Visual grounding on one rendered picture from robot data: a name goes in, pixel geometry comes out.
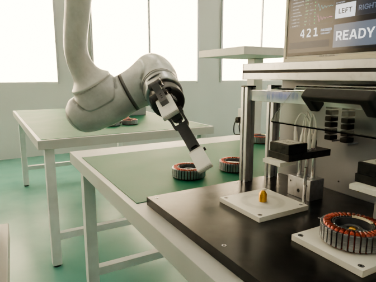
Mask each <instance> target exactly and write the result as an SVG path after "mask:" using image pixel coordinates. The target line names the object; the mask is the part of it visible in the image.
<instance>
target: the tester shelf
mask: <svg viewBox="0 0 376 282"><path fill-rule="evenodd" d="M242 79H254V80H292V81H366V82H376V58H364V59H340V60H315V61H302V62H277V63H252V64H243V72H242Z"/></svg>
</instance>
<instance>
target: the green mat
mask: <svg viewBox="0 0 376 282"><path fill-rule="evenodd" d="M200 146H202V147H203V148H204V147H205V148H206V150H205V153H206V155H207V156H208V158H209V159H210V161H211V163H212V165H213V167H212V168H210V169H208V170H206V171H205V177H203V178H201V179H199V180H190V181H189V180H188V179H187V180H179V179H176V178H174V177H173V176H172V166H173V165H175V164H177V163H183V162H187V163H188V162H192V163H193V161H192V159H191V157H190V155H189V152H190V151H189V149H188V148H187V146H182V147H172V148H162V149H152V150H146V151H136V152H126V153H117V154H107V155H101V156H91V157H82V158H83V159H84V160H85V161H86V162H88V163H89V164H90V165H91V166H92V167H93V168H95V169H96V170H97V171H98V172H99V173H100V174H102V175H103V176H104V177H106V178H107V179H108V180H109V181H110V182H111V183H113V184H114V185H115V186H116V187H117V188H118V189H120V190H121V191H122V192H123V193H124V194H125V195H127V196H128V197H129V198H131V199H132V200H133V201H134V202H135V203H137V204H139V203H145V202H147V197H149V196H155V195H161V194H167V193H171V192H177V191H183V190H189V189H195V188H198V187H204V186H210V185H217V184H223V183H226V182H232V181H238V180H239V173H231V172H230V173H229V172H224V171H222V170H220V169H219V160H220V159H221V158H224V157H239V152H240V140H233V141H227V142H217V143H208V144H200ZM263 158H265V144H257V143H254V144H253V175H252V178H254V177H260V176H264V169H265V163H264V162H263Z"/></svg>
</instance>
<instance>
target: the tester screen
mask: <svg viewBox="0 0 376 282"><path fill-rule="evenodd" d="M353 1H358V0H290V21H289V44H288V54H290V53H305V52H313V51H329V50H344V49H359V48H374V47H376V44H374V45H361V46H347V47H339V48H333V47H332V44H333V29H334V25H337V24H344V23H348V22H356V21H364V20H371V19H376V12H375V13H369V14H364V15H357V16H351V17H344V18H337V19H335V11H336V5H337V4H342V3H347V2H353ZM311 27H319V37H313V38H308V39H299V29H306V28H311ZM326 39H329V45H328V46H325V47H317V48H304V49H292V50H290V43H299V42H305V41H315V40H326Z"/></svg>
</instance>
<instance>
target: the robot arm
mask: <svg viewBox="0 0 376 282"><path fill-rule="evenodd" d="M91 3H92V0H65V2H64V25H63V47H64V55H65V59H66V62H67V65H68V68H69V70H70V73H71V75H72V77H73V81H74V86H73V90H72V92H73V94H74V97H73V98H71V99H70V100H69V101H68V103H67V106H66V108H65V115H66V118H67V120H68V121H69V123H70V124H71V125H72V127H74V128H75V129H77V130H78V131H83V132H85V133H89V132H93V131H98V130H102V129H104V128H107V127H110V126H112V125H114V124H116V123H118V122H120V121H122V120H124V119H126V118H127V117H129V116H130V115H131V114H132V113H134V112H136V111H137V110H139V109H141V108H144V107H146V106H150V107H151V109H152V110H153V111H154V112H155V113H156V114H157V115H158V116H160V117H162V119H163V120H164V121H166V120H168V121H169V122H170V123H171V125H172V126H173V128H174V129H175V130H176V131H178V132H179V133H180V136H181V137H182V139H183V141H184V142H185V144H186V146H187V148H188V149H189V151H190V152H189V155H190V157H191V159H192V161H193V163H194V165H195V167H196V169H197V171H198V173H199V174H201V173H203V172H205V171H206V170H208V169H210V168H212V167H213V165H212V163H211V161H210V159H209V158H208V156H207V155H206V153H205V150H206V148H205V147H204V148H203V147H202V146H200V144H199V142H198V141H197V139H196V138H195V136H194V134H193V132H192V131H191V129H190V127H189V121H188V120H187V118H186V116H185V114H184V111H183V107H184V104H185V97H184V92H183V88H182V85H181V83H180V82H179V81H178V77H177V73H176V71H175V69H174V67H173V65H172V64H171V63H170V62H169V61H168V60H167V59H166V58H164V57H163V56H161V55H159V54H156V53H147V54H144V55H142V56H141V57H140V58H139V59H137V61H136V62H135V63H134V64H133V65H131V66H130V67H129V68H128V69H127V70H125V71H123V72H122V73H120V74H119V75H117V76H113V75H112V74H110V73H109V71H107V70H103V69H100V68H99V67H97V66H96V65H95V64H94V63H93V61H92V60H91V58H90V55H89V53H88V47H87V38H88V28H89V22H90V13H91ZM183 119H185V121H183ZM182 121H183V122H182ZM174 123H176V124H178V125H176V126H175V124H174Z"/></svg>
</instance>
